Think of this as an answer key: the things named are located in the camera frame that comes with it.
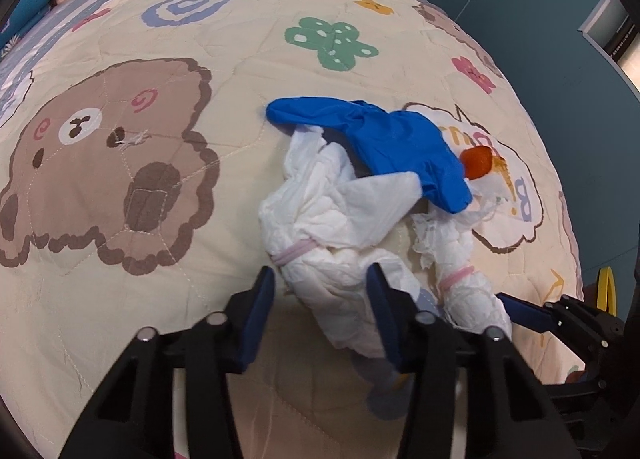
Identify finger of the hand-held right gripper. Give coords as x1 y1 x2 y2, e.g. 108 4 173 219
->
496 291 568 336

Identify yellow object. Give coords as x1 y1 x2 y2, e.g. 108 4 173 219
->
596 266 620 314

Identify white plastic wrapper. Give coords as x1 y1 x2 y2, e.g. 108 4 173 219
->
411 179 514 336

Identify blue rubber glove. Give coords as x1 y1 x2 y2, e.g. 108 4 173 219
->
266 97 474 214

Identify white window frame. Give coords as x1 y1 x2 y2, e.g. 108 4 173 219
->
579 0 640 92

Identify white diaper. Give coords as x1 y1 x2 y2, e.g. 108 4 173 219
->
259 129 443 361

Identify blue floral pillow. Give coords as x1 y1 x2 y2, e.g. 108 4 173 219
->
0 0 68 52

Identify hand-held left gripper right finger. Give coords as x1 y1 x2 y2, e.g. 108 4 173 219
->
365 263 582 459

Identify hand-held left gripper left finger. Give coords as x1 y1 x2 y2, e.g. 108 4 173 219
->
59 266 277 459

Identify white thread scrap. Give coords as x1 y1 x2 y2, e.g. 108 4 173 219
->
115 130 152 148

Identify cream bear printed blanket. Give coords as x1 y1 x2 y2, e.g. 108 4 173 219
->
0 0 586 459

